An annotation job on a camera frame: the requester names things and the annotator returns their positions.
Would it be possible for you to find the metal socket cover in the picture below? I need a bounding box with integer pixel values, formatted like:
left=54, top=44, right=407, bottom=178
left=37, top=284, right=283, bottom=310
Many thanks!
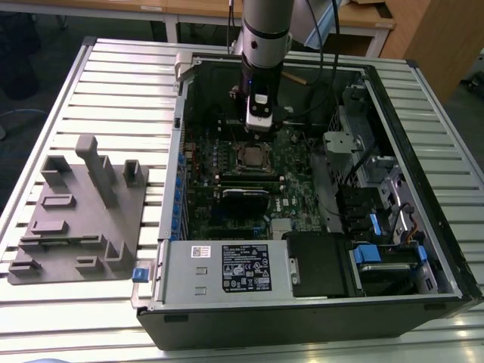
left=237, top=142, right=277, bottom=174

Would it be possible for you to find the CPU socket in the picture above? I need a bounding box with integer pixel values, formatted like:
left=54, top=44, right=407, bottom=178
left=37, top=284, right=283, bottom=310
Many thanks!
left=234, top=140, right=280, bottom=176

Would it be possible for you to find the black RAM slot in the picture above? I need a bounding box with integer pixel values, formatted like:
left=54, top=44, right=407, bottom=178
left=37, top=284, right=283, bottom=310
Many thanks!
left=221, top=181, right=284, bottom=188
left=220, top=172, right=285, bottom=179
left=221, top=185, right=284, bottom=192
left=220, top=177, right=285, bottom=183

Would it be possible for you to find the copper coloured tube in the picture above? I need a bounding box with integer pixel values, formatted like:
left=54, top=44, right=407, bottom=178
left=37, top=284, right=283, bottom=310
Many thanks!
left=282, top=70, right=308, bottom=85

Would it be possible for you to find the grey case hinge block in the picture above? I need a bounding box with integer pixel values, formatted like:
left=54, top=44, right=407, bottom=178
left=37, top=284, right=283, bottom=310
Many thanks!
left=174, top=51, right=202, bottom=82

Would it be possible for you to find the silver drive cage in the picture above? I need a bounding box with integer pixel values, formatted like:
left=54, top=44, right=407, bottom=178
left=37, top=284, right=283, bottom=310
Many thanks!
left=322, top=82, right=402, bottom=190

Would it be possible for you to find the green motherboard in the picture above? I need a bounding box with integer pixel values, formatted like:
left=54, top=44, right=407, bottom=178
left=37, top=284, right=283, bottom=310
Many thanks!
left=181, top=124, right=330, bottom=241

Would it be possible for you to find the black graphics card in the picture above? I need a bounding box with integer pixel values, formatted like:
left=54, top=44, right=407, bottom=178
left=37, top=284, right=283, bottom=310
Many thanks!
left=221, top=187, right=271, bottom=223

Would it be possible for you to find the wooden cabinet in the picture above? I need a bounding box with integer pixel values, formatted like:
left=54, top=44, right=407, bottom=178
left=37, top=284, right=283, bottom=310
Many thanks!
left=392, top=0, right=484, bottom=105

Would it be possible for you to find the black drive bay block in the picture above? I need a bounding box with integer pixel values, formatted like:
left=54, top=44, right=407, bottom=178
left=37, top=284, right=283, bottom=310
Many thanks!
left=282, top=232, right=366, bottom=299

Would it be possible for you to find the silver power supply unit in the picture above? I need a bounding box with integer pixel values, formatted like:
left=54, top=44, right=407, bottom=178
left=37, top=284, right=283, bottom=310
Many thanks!
left=153, top=238, right=296, bottom=304

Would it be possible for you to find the grey parts rack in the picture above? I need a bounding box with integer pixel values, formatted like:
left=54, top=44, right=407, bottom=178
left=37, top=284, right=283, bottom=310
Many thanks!
left=6, top=135, right=150, bottom=287

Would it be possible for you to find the black office chair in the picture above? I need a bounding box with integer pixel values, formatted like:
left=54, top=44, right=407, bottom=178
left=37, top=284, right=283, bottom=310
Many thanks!
left=0, top=11, right=43, bottom=101

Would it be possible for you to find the black PC case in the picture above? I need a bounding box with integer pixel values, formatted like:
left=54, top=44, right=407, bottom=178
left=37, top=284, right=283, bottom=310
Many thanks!
left=135, top=52, right=484, bottom=351

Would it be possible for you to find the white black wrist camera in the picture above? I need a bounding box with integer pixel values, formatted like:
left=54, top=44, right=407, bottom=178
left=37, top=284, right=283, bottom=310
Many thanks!
left=244, top=90, right=276, bottom=132

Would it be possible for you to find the thin grey cable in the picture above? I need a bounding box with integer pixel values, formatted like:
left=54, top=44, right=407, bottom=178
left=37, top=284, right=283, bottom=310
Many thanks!
left=226, top=0, right=234, bottom=54

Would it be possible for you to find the wooden desk white frame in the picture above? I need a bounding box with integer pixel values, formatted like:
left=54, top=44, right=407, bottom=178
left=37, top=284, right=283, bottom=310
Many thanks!
left=0, top=0, right=169, bottom=42
left=166, top=0, right=397, bottom=57

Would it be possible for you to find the black case cable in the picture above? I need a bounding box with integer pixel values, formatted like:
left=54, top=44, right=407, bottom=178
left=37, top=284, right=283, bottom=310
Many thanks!
left=346, top=149, right=377, bottom=190

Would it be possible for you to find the black plastic cable holder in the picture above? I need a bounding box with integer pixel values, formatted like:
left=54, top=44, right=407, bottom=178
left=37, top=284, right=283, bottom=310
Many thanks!
left=335, top=185, right=387, bottom=234

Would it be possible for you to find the blue disk carrier handle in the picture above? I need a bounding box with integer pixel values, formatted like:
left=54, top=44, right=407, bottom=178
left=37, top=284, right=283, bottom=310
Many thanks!
left=352, top=244, right=382, bottom=266

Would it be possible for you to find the coloured wire bundle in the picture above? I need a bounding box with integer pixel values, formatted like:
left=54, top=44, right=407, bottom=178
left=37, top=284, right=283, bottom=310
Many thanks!
left=400, top=222, right=424, bottom=247

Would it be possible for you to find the blue floor cable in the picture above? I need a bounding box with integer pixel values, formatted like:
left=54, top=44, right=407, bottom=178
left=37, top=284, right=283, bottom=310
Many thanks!
left=0, top=107, right=52, bottom=124

